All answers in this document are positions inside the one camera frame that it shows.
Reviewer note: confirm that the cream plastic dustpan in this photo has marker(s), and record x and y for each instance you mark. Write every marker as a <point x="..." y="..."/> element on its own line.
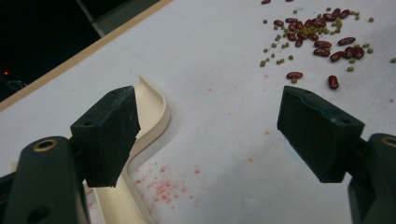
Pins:
<point x="152" y="105"/>

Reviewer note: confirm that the white board sheet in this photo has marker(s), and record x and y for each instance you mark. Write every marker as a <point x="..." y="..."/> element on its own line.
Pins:
<point x="218" y="77"/>

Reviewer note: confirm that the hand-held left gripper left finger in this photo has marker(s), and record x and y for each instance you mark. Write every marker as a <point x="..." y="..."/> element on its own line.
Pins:
<point x="106" y="140"/>

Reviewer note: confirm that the pile of red and green beans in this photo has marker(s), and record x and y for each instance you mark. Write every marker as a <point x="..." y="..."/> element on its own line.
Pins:
<point x="322" y="44"/>

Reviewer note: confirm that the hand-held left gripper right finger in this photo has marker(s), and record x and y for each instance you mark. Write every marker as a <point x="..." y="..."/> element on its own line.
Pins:
<point x="317" y="137"/>

